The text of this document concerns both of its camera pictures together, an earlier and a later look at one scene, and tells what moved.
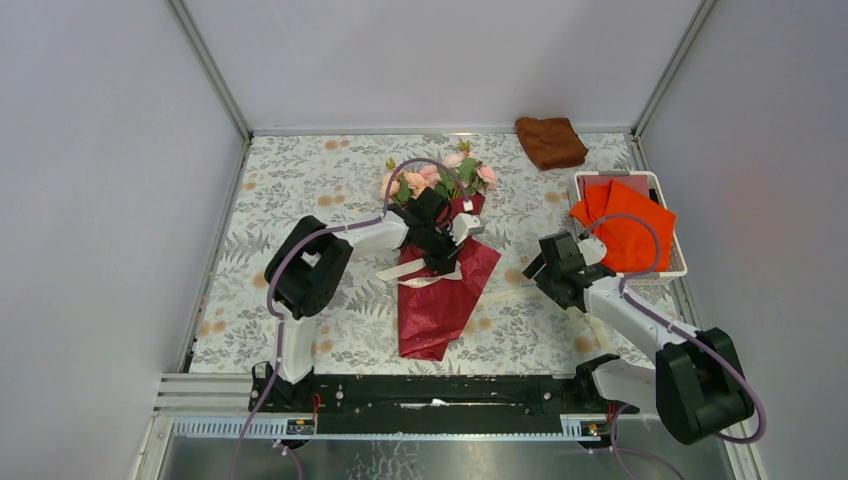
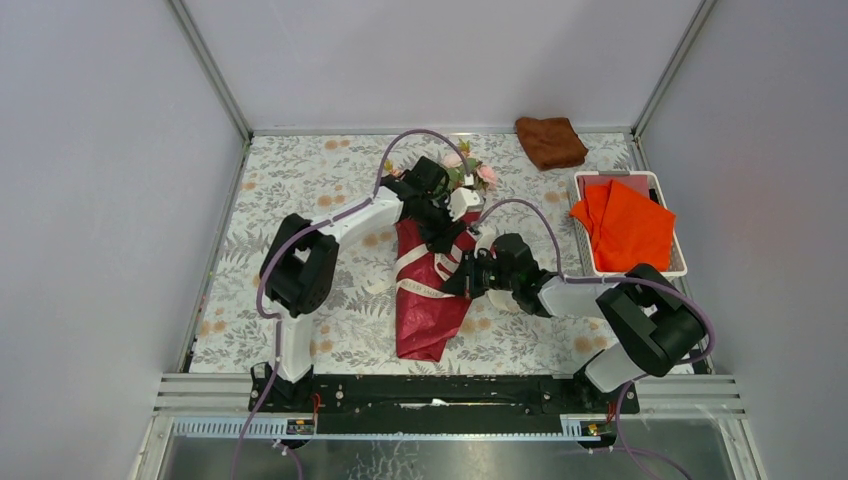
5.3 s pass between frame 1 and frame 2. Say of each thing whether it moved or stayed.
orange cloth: stayed
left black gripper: moved
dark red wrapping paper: stayed
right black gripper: moved
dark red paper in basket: stayed
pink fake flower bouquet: stayed
